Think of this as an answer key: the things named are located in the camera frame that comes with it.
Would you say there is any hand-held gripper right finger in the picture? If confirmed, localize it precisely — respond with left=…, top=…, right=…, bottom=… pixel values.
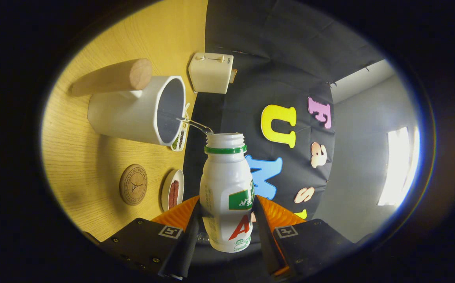
left=253, top=194, right=357, bottom=280

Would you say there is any black backdrop cloth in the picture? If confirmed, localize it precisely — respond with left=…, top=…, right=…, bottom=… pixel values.
left=182, top=0, right=385, bottom=283

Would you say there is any wooden table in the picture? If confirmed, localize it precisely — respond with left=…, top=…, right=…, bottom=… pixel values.
left=41, top=0, right=209, bottom=242

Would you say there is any round cork coaster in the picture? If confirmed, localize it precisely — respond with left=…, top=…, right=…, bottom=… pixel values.
left=119, top=164, right=148, bottom=206

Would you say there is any white juice bottle green label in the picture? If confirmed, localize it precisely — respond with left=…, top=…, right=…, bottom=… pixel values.
left=199, top=132, right=256, bottom=253

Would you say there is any bright ceiling light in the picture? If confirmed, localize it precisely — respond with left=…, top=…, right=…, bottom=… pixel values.
left=377, top=127, right=420, bottom=207

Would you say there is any cream toaster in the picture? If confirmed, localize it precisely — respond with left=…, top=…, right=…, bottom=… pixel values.
left=188, top=52, right=234, bottom=95

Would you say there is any white cup wooden handle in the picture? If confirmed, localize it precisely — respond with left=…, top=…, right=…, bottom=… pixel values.
left=70, top=58, right=187, bottom=147

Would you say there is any white divided condiment dish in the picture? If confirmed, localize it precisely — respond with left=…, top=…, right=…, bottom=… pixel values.
left=171, top=103, right=190, bottom=152

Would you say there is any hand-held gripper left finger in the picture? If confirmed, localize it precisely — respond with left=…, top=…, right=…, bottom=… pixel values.
left=94, top=195, right=203, bottom=280

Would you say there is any white round plate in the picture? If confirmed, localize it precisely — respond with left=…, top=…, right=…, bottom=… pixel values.
left=161, top=169, right=184, bottom=213

